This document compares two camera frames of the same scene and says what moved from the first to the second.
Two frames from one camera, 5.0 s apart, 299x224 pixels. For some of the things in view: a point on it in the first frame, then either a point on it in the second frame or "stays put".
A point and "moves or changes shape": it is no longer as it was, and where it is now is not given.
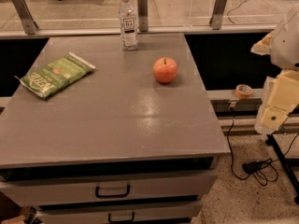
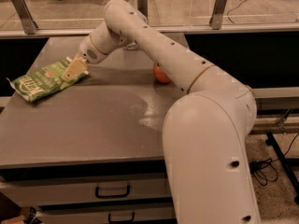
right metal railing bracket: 216,21 stays put
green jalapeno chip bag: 55,76 moves or changes shape
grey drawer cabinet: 119,146 stays put
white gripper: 287,46 to 88,52
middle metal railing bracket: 142,1 stays put
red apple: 165,70 stays put
